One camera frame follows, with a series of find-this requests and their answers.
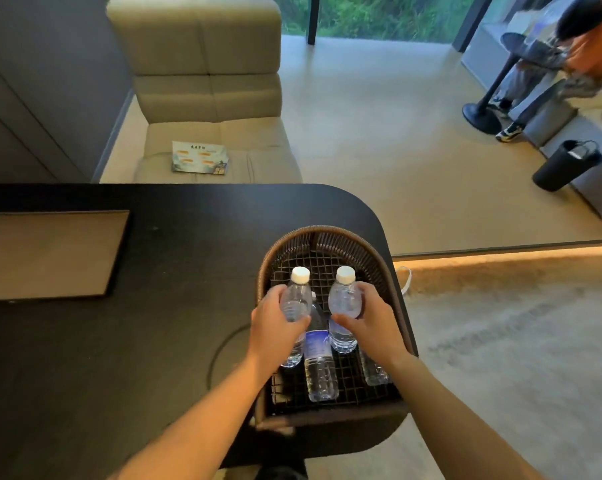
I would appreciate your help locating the person's right hand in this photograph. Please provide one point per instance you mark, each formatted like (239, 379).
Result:
(376, 324)

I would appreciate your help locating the person's left hand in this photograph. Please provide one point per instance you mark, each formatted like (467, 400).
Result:
(268, 327)

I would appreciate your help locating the person's left thumb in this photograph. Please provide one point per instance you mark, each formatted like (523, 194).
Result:
(296, 326)

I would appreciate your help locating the person's right thumb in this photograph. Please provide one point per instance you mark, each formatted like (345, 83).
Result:
(345, 320)

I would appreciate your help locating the clear water bottle white cap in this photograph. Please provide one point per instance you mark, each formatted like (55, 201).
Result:
(344, 307)
(295, 314)

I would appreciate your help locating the person's left forearm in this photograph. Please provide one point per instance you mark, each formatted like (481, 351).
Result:
(201, 424)

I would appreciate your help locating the person's right forearm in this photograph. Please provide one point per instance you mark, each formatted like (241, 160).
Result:
(456, 419)

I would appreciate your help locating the clear water bottle blue label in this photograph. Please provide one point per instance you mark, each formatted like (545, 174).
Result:
(319, 352)

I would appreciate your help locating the black desk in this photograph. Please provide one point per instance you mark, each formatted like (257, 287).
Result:
(130, 344)

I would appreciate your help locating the grey area rug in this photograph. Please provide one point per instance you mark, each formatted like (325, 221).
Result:
(511, 374)

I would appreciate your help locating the printed paper card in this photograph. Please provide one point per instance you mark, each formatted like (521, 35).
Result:
(200, 157)

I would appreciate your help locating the beige upholstered armchair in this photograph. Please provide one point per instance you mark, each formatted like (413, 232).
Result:
(206, 94)

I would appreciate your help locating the black cylindrical waste bin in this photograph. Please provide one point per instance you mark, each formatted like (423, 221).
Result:
(563, 167)

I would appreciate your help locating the round black pedestal table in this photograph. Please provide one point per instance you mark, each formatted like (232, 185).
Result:
(506, 69)

